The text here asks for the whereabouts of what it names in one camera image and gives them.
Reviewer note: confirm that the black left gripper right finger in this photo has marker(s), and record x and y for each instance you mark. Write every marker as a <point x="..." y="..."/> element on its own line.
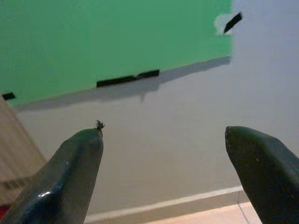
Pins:
<point x="268" y="177"/>

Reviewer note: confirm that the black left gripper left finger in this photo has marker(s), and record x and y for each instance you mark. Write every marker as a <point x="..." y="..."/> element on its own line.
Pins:
<point x="65" y="177"/>

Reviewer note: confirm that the light wooden panel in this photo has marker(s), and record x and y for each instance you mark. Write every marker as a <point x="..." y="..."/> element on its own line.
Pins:
<point x="14" y="151"/>

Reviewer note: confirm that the red fabric item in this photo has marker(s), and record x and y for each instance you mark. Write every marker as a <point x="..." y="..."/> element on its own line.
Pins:
<point x="2" y="211"/>

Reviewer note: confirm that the black tape strip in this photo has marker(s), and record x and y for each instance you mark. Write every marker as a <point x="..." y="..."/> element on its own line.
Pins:
<point x="9" y="96"/>
<point x="149" y="74"/>
<point x="114" y="81"/>
<point x="232" y="22"/>

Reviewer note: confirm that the green paper backdrop sheet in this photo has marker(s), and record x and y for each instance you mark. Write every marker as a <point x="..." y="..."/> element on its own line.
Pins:
<point x="116" y="35"/>

